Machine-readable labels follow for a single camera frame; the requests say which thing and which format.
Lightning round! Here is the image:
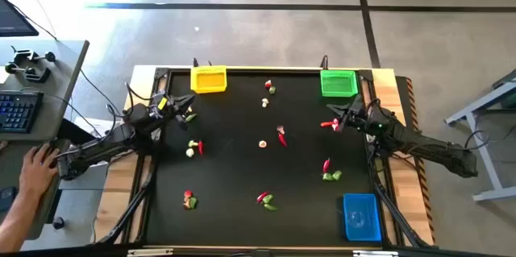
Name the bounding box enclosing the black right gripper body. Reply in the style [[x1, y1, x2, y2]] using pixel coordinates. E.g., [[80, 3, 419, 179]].
[[346, 94, 381, 131]]

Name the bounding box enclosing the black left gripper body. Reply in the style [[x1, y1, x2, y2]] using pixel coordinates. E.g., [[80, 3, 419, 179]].
[[151, 93, 181, 126]]

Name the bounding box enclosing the person's forearm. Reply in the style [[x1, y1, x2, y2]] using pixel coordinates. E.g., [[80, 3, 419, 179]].
[[0, 196, 44, 254]]

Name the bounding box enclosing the green plastic basket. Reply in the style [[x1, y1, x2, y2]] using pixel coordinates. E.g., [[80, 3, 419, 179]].
[[319, 69, 360, 98]]

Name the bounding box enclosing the yellow plastic basket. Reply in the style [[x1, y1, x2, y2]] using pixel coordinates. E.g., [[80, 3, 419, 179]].
[[189, 64, 228, 95]]

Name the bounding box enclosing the black table mat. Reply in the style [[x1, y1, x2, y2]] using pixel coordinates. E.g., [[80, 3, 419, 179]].
[[145, 72, 382, 248]]

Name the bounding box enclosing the white paper sheet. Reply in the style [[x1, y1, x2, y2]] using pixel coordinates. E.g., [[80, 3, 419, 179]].
[[74, 117, 106, 139]]

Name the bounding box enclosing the blue plastic basket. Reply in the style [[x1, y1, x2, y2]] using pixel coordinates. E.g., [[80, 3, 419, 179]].
[[343, 193, 383, 243]]

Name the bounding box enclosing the black yellow hazard tape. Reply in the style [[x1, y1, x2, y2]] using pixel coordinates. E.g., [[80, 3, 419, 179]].
[[405, 76, 437, 246]]

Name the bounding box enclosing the black diagonal strut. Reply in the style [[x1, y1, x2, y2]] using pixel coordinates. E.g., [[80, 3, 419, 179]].
[[96, 160, 156, 246], [372, 180, 431, 248]]

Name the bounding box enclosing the grey desk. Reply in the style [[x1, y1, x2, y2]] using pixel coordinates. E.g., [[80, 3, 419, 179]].
[[0, 39, 90, 242]]

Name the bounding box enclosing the grey metal stand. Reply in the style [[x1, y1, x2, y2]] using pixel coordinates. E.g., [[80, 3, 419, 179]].
[[444, 69, 516, 204]]

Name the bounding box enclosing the black bench clamp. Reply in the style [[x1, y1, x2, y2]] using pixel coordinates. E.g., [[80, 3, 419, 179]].
[[10, 46, 57, 66], [4, 62, 52, 85]]

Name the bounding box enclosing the person's hand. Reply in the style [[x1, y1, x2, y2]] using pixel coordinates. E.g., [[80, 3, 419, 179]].
[[19, 143, 60, 205]]

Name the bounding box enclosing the black backlit keyboard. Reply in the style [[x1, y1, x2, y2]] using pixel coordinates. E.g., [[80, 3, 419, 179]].
[[0, 89, 44, 135]]

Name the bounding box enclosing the black computer monitor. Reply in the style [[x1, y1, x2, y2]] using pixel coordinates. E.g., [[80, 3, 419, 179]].
[[0, 0, 40, 39]]

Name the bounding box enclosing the dark blue phone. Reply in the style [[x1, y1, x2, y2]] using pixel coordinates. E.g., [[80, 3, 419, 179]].
[[0, 186, 18, 213]]

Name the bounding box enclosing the silver metal bracket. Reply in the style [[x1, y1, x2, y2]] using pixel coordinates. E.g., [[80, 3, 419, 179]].
[[352, 250, 400, 257], [128, 248, 174, 257]]

